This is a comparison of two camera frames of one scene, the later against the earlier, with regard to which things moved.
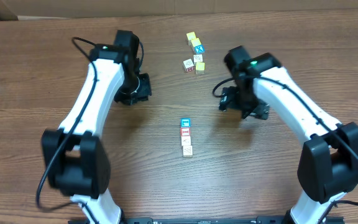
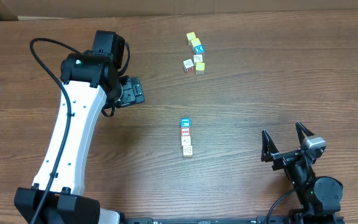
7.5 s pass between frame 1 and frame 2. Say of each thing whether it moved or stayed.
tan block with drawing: stayed
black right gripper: moved
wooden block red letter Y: stayed
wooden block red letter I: stayed
